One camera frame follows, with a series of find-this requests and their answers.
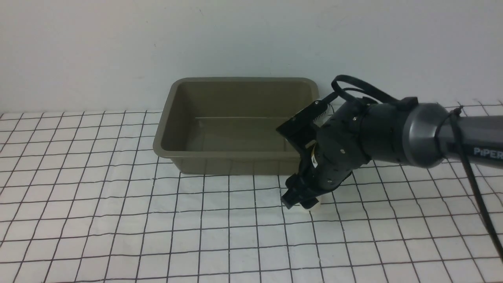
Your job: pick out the white grid tablecloth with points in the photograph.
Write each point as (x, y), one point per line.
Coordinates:
(85, 199)

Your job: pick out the white ping-pong ball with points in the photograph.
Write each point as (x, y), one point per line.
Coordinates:
(311, 204)

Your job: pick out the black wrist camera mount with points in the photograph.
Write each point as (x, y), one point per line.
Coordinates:
(300, 129)

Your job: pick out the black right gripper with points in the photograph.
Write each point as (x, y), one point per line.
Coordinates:
(336, 153)

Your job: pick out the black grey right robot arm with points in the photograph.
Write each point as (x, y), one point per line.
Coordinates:
(403, 132)

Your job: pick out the olive plastic bin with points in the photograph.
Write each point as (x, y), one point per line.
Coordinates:
(227, 125)

